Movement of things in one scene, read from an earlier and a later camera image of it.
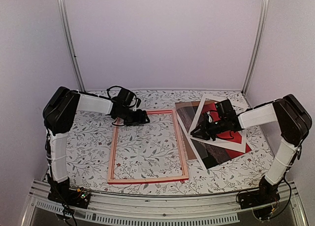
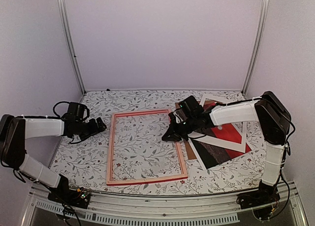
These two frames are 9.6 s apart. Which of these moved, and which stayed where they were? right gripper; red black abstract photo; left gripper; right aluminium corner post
Moved: right gripper; left gripper
Stayed: right aluminium corner post; red black abstract photo
